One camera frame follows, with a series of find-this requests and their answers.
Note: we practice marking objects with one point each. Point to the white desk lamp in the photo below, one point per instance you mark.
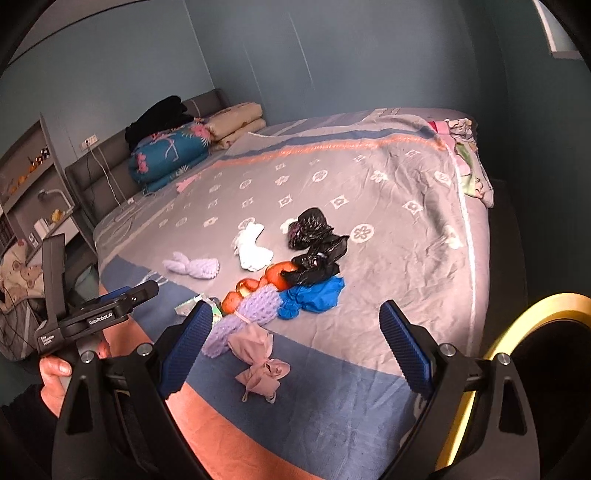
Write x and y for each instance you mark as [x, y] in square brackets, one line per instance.
[51, 194]

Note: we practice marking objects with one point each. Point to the window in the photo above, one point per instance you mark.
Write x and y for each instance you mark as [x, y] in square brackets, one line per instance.
[561, 32]

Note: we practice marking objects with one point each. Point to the black sock bundle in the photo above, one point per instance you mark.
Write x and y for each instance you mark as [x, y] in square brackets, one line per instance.
[318, 265]

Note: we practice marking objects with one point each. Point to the grey patterned bedsheet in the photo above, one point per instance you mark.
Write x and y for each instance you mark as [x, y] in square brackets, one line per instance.
[360, 198]

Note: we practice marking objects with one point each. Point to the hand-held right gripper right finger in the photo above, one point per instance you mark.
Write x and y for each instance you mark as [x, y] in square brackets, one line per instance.
[406, 341]

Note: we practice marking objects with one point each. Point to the floral under sheet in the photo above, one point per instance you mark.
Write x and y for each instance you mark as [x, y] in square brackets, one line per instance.
[471, 161]

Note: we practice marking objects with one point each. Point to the blue floral folded quilt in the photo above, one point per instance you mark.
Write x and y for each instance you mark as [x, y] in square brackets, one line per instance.
[166, 152]

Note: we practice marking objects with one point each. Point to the black plastic bag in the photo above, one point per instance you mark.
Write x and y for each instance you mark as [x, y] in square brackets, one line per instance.
[309, 226]

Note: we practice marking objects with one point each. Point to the purple knitted cloth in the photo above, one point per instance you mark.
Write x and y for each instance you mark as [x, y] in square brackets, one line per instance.
[249, 309]

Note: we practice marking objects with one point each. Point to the person's left forearm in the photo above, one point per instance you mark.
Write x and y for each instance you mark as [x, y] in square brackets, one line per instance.
[23, 429]

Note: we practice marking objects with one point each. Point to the pink cloth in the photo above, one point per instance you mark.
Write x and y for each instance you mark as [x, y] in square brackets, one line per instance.
[256, 360]

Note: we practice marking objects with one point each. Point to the small pink cloth item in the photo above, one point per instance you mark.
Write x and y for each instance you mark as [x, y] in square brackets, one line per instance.
[186, 183]

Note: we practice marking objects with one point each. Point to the pale small bin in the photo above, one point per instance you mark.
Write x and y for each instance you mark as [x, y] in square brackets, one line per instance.
[85, 281]

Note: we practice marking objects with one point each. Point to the black clothing pile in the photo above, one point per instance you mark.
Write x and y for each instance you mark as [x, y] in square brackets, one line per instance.
[159, 115]

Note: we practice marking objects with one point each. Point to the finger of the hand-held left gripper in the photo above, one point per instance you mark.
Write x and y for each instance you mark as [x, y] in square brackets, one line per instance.
[141, 291]
[115, 291]

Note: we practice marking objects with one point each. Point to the cartoon printed cloth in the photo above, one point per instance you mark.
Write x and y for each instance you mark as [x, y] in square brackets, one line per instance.
[21, 272]

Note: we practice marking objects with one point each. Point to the grey padded headboard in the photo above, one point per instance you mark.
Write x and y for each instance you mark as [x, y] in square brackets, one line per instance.
[97, 180]

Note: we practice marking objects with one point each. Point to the blue sock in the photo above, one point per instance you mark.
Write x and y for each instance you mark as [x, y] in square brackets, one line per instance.
[318, 295]

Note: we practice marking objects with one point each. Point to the grey wall shelf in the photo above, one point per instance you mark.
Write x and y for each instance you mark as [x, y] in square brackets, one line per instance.
[51, 177]

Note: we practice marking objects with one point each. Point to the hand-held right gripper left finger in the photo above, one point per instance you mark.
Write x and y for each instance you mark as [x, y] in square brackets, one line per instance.
[189, 341]

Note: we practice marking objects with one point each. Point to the white cloth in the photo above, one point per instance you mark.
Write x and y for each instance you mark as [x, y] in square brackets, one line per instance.
[251, 251]

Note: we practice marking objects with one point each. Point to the person's left hand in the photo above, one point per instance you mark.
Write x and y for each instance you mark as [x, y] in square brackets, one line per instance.
[54, 378]

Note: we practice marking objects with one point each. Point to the lavender fluffy cloth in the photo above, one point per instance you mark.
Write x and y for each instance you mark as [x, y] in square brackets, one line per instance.
[196, 267]

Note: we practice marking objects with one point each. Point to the beige folded quilt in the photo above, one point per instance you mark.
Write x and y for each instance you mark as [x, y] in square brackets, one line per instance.
[235, 121]

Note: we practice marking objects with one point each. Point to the white wall socket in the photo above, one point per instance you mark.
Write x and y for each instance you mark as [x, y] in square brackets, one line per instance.
[89, 141]

